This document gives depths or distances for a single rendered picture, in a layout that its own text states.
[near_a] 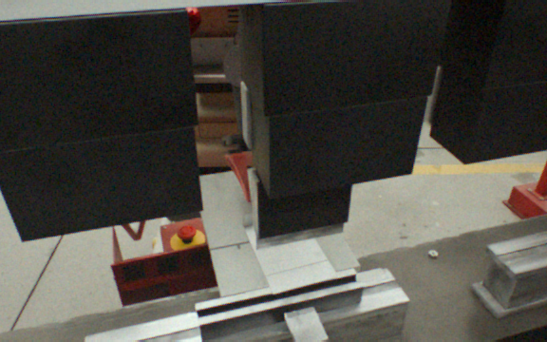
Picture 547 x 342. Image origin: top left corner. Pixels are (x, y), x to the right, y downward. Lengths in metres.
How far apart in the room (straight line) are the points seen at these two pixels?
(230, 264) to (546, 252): 0.45
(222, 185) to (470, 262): 0.44
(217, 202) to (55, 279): 1.52
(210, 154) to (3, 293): 1.25
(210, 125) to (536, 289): 0.84
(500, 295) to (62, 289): 1.72
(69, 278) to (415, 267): 1.62
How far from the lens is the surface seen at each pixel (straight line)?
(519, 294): 0.74
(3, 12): 0.31
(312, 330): 0.50
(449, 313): 0.73
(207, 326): 0.52
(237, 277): 0.56
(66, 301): 2.02
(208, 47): 1.10
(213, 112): 1.20
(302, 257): 0.58
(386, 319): 0.60
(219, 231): 0.62
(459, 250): 0.84
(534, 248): 0.74
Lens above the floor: 1.41
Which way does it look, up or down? 33 degrees down
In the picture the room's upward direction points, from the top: straight up
